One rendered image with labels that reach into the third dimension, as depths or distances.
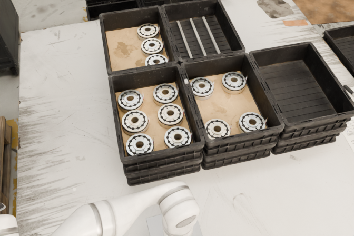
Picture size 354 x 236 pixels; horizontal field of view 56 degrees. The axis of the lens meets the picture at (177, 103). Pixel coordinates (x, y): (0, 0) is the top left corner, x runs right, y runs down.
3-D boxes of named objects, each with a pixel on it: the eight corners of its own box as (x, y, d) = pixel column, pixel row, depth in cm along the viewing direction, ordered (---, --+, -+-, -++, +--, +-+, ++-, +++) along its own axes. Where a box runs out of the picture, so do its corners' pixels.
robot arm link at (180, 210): (204, 208, 80) (200, 229, 94) (186, 175, 85) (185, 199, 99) (169, 225, 78) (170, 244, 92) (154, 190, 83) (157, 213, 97)
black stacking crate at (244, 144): (277, 144, 128) (285, 128, 119) (204, 159, 124) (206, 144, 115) (242, 70, 152) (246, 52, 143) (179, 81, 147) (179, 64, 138)
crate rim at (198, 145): (206, 147, 116) (206, 144, 114) (121, 165, 112) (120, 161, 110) (179, 66, 140) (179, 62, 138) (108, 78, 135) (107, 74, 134)
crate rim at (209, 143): (284, 130, 121) (286, 127, 119) (206, 147, 116) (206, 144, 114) (246, 55, 144) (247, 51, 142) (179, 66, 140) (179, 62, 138)
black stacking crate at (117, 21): (178, 81, 148) (178, 63, 138) (111, 92, 143) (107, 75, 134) (160, 24, 171) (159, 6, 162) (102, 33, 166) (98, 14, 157)
